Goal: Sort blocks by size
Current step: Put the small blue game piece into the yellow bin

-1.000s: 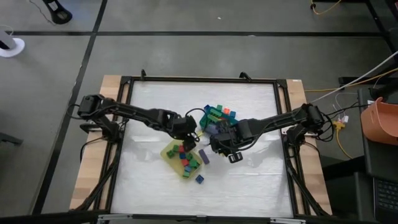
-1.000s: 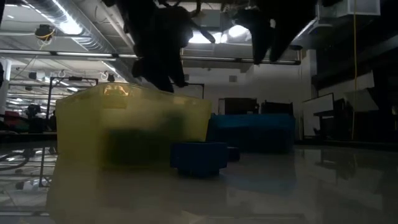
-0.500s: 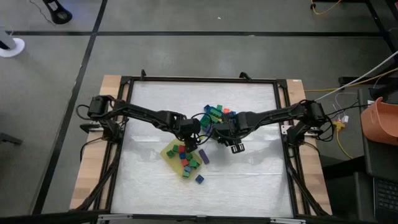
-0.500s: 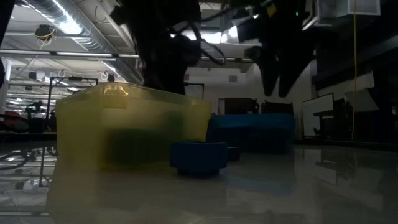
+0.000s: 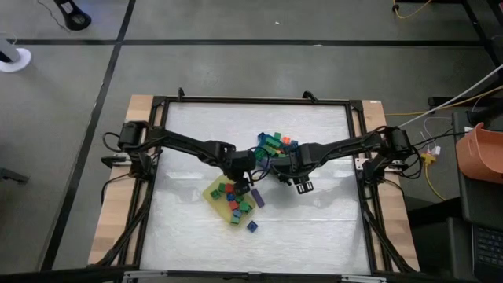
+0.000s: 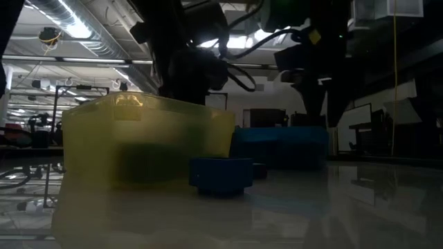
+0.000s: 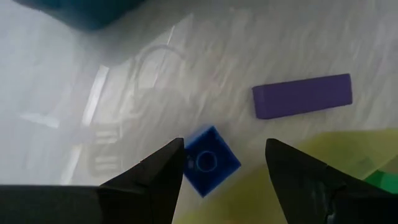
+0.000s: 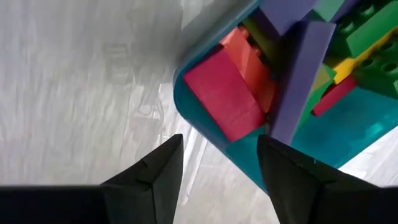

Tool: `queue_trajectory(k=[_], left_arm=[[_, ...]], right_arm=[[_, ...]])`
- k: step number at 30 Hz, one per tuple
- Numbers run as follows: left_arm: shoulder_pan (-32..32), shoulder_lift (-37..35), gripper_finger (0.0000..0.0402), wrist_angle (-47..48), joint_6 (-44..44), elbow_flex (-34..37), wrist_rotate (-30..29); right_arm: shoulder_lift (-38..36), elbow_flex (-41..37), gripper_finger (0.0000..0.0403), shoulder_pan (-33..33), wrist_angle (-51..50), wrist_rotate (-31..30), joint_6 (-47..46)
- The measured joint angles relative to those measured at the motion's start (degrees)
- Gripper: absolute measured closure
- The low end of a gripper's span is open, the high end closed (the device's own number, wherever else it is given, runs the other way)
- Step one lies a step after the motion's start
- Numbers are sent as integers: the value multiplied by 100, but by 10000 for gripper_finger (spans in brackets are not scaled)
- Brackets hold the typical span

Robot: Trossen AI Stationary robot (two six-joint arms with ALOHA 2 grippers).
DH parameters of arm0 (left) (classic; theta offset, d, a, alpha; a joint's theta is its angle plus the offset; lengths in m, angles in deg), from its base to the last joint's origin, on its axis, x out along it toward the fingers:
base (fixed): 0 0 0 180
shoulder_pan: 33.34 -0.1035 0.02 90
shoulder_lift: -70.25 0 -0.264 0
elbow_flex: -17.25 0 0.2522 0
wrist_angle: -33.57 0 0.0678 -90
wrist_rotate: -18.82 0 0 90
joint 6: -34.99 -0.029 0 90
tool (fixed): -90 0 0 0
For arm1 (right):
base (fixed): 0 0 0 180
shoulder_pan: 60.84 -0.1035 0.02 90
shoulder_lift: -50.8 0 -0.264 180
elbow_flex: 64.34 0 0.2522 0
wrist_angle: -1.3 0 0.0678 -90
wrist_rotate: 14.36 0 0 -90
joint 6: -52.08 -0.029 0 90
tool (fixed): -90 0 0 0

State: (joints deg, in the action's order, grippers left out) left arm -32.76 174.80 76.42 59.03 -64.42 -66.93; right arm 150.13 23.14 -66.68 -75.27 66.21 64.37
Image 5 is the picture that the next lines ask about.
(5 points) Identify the teal plastic bin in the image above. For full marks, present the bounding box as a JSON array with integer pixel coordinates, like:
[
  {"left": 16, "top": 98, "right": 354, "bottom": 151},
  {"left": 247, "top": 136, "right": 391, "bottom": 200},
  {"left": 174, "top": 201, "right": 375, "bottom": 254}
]
[{"left": 253, "top": 135, "right": 299, "bottom": 174}]

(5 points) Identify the yellow floor cable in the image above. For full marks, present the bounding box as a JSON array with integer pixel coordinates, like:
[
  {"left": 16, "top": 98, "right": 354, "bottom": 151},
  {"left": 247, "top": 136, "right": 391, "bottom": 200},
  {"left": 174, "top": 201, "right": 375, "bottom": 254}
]
[{"left": 392, "top": 0, "right": 432, "bottom": 20}]

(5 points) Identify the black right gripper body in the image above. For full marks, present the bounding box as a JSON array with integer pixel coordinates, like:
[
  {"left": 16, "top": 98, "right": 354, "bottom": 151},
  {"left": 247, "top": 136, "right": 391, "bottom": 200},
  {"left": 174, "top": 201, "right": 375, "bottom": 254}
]
[{"left": 273, "top": 143, "right": 315, "bottom": 186}]

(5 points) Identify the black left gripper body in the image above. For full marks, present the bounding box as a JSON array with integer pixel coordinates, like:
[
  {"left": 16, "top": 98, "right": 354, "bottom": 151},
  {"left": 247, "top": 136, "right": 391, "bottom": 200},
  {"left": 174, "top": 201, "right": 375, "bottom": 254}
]
[{"left": 224, "top": 149, "right": 257, "bottom": 181}]

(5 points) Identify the yellow cable with plug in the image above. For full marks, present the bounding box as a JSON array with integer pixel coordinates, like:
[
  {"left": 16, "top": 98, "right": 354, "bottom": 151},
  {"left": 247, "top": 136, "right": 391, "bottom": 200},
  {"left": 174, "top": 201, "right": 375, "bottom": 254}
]
[{"left": 420, "top": 153, "right": 448, "bottom": 202}]

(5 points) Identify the yellow translucent plastic bin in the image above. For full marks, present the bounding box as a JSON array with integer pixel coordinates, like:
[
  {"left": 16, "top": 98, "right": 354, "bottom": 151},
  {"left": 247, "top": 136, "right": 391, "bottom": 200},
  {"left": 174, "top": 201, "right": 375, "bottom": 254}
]
[{"left": 202, "top": 175, "right": 257, "bottom": 227}]

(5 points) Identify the black rig crossbar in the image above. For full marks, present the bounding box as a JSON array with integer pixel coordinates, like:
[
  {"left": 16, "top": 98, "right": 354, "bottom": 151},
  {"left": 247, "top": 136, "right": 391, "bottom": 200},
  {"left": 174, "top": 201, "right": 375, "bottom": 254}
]
[{"left": 0, "top": 265, "right": 503, "bottom": 283}]

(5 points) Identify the black diagonal frame strut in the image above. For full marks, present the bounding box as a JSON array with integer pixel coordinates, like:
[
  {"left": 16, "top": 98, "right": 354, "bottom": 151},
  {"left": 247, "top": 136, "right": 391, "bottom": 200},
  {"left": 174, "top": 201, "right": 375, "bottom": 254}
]
[
  {"left": 92, "top": 184, "right": 154, "bottom": 268},
  {"left": 361, "top": 184, "right": 417, "bottom": 274}
]

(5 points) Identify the black desk frame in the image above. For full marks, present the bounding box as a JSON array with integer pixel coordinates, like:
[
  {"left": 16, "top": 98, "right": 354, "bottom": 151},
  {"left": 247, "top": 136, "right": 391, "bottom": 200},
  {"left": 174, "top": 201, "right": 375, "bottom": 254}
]
[{"left": 461, "top": 0, "right": 503, "bottom": 68}]

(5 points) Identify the black keyboard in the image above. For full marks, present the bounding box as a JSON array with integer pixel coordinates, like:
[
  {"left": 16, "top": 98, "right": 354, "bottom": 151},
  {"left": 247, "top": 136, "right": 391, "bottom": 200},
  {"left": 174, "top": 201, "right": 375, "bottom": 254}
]
[{"left": 471, "top": 223, "right": 503, "bottom": 282}]

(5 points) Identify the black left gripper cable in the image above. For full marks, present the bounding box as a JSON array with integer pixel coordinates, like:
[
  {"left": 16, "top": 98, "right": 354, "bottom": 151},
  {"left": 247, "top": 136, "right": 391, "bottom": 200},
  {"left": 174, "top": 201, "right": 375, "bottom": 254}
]
[{"left": 246, "top": 145, "right": 276, "bottom": 182}]

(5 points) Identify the long yellow cable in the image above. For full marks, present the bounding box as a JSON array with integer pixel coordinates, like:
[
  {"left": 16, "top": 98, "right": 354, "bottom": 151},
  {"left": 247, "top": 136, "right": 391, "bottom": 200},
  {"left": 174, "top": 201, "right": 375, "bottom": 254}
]
[{"left": 384, "top": 85, "right": 503, "bottom": 117}]

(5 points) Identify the black chair leg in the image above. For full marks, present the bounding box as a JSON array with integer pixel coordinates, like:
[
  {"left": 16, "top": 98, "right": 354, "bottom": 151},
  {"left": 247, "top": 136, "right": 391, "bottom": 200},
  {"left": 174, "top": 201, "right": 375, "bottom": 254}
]
[{"left": 0, "top": 166, "right": 30, "bottom": 184}]

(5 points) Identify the white stand base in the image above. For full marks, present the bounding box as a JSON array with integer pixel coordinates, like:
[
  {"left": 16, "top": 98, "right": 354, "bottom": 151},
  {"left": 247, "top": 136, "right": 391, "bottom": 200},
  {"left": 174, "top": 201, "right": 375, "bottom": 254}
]
[{"left": 0, "top": 32, "right": 32, "bottom": 74}]

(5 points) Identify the orange plastic bucket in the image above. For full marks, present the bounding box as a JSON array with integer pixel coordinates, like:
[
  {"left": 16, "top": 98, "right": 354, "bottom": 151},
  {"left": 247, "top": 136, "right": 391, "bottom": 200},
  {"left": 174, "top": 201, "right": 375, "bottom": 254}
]
[{"left": 457, "top": 122, "right": 503, "bottom": 185}]

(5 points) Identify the black side desk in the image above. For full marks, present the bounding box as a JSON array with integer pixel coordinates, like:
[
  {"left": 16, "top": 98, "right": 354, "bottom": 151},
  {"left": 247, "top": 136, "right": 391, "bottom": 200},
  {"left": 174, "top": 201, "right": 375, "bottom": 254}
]
[{"left": 407, "top": 112, "right": 503, "bottom": 283}]

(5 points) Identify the white cable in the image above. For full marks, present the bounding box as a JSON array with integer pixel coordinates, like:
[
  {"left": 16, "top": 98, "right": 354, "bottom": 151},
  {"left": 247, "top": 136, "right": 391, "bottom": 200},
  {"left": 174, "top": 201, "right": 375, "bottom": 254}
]
[{"left": 390, "top": 64, "right": 503, "bottom": 132}]

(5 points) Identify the black stand base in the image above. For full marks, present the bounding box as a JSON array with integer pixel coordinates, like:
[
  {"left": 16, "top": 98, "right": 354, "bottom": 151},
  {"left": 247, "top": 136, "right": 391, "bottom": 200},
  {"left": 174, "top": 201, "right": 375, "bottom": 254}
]
[{"left": 53, "top": 0, "right": 93, "bottom": 31}]

